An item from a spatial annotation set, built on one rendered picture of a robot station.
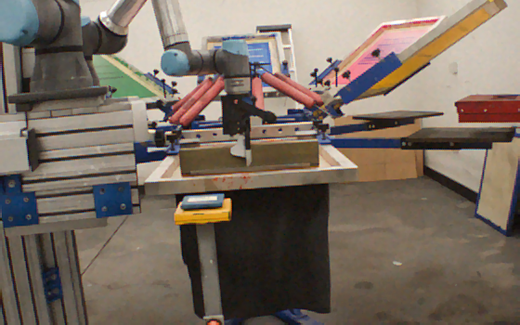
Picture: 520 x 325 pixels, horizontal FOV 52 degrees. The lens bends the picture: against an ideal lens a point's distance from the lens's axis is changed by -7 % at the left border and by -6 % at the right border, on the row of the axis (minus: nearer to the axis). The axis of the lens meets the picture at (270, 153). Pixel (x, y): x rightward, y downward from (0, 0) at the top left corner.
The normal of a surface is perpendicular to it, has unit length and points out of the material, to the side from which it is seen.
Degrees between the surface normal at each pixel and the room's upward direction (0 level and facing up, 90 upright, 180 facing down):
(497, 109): 90
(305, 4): 90
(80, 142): 90
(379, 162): 78
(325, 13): 90
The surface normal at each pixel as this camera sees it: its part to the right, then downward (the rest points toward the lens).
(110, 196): 0.26, 0.12
